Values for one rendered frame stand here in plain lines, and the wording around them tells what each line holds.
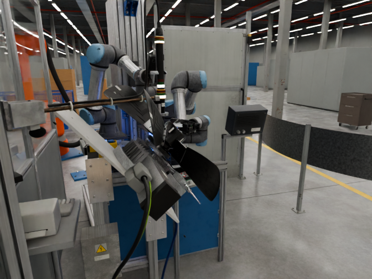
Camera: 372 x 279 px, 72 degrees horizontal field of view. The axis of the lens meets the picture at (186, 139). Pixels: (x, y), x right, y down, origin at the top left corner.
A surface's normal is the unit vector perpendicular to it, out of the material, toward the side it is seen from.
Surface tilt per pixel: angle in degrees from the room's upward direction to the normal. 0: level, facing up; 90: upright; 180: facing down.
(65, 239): 0
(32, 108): 90
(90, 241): 90
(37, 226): 90
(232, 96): 90
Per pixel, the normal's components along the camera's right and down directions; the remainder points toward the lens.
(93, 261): 0.31, 0.24
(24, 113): 0.80, 0.15
